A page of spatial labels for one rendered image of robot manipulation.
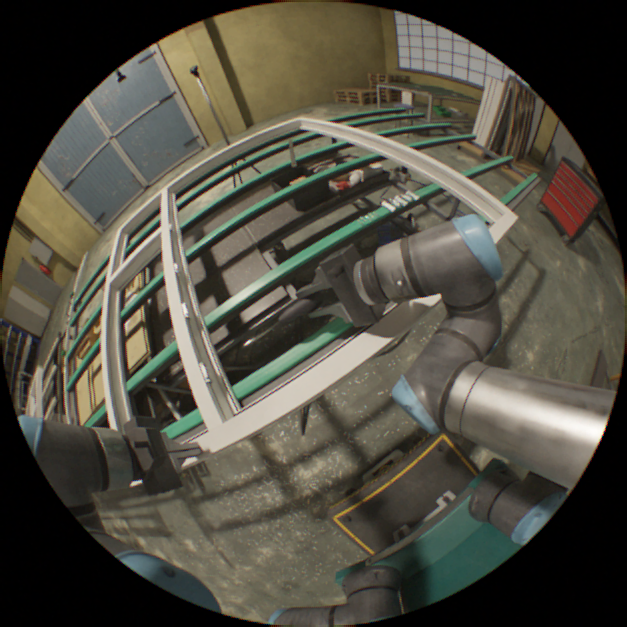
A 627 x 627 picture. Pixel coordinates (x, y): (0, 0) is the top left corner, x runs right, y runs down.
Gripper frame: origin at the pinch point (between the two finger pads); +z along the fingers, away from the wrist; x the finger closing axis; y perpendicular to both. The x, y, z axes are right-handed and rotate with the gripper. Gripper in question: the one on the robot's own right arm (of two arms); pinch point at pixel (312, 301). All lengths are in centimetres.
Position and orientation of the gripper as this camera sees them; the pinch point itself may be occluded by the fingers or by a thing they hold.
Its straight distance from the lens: 43.0
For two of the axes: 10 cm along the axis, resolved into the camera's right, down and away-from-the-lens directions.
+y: -5.2, 5.6, -6.5
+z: -6.8, 1.9, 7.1
